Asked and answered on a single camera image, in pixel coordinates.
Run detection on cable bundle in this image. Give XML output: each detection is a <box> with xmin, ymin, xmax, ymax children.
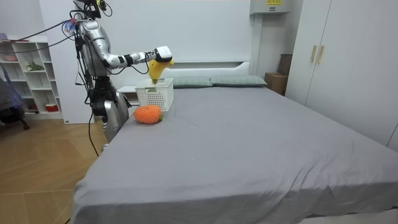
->
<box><xmin>0</xmin><ymin>17</ymin><xmax>78</xmax><ymax>55</ymax></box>

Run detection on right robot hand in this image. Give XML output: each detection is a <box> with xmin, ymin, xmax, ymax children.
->
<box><xmin>153</xmin><ymin>45</ymin><xmax>174</xmax><ymax>63</ymax></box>

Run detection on grey-green pillow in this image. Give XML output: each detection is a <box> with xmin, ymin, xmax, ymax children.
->
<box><xmin>172</xmin><ymin>76</ymin><xmax>214</xmax><ymax>89</ymax></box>
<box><xmin>210</xmin><ymin>74</ymin><xmax>269</xmax><ymax>88</ymax></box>

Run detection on white bedside table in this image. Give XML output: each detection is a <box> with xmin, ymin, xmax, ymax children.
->
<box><xmin>117</xmin><ymin>85</ymin><xmax>141</xmax><ymax>118</ymax></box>

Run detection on yellow banana soft toy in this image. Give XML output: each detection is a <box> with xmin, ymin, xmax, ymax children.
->
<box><xmin>147</xmin><ymin>58</ymin><xmax>175</xmax><ymax>85</ymax></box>

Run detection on small green plant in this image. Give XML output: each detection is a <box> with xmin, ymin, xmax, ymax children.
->
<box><xmin>25</xmin><ymin>60</ymin><xmax>45</xmax><ymax>73</ymax></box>

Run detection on dark office chair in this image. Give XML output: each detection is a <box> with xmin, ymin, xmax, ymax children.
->
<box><xmin>0</xmin><ymin>72</ymin><xmax>31</xmax><ymax>131</ymax></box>

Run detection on dark brown cardboard box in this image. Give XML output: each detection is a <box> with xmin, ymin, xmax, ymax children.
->
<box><xmin>277</xmin><ymin>54</ymin><xmax>294</xmax><ymax>77</ymax></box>

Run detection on robot body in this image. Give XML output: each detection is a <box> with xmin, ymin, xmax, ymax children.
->
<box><xmin>68</xmin><ymin>0</ymin><xmax>130</xmax><ymax>105</ymax></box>

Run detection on white wardrobe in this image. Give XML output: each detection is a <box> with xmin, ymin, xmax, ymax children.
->
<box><xmin>284</xmin><ymin>0</ymin><xmax>398</xmax><ymax>147</ymax></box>

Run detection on orange fruit soft toy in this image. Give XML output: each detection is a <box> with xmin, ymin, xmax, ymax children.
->
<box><xmin>133</xmin><ymin>104</ymin><xmax>164</xmax><ymax>126</ymax></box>

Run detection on grey bed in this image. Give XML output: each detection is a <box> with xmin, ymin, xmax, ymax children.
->
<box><xmin>69</xmin><ymin>60</ymin><xmax>398</xmax><ymax>224</ymax></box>

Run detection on grey wall box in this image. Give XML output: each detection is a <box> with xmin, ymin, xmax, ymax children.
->
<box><xmin>249</xmin><ymin>0</ymin><xmax>292</xmax><ymax>16</ymax></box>

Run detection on light brown cardboard box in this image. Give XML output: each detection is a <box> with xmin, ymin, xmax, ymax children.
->
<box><xmin>264</xmin><ymin>72</ymin><xmax>289</xmax><ymax>96</ymax></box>

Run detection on white open shelf unit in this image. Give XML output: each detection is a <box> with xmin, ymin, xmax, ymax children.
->
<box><xmin>0</xmin><ymin>35</ymin><xmax>63</xmax><ymax>121</ymax></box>

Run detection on white perforated plastic basket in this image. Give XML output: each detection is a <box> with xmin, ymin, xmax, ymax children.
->
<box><xmin>134</xmin><ymin>77</ymin><xmax>175</xmax><ymax>113</ymax></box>

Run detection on robot legs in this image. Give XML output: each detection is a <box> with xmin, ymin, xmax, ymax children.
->
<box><xmin>90</xmin><ymin>90</ymin><xmax>130</xmax><ymax>153</ymax></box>

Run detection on black floor cable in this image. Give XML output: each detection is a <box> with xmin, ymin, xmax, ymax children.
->
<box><xmin>87</xmin><ymin>111</ymin><xmax>100</xmax><ymax>158</ymax></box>

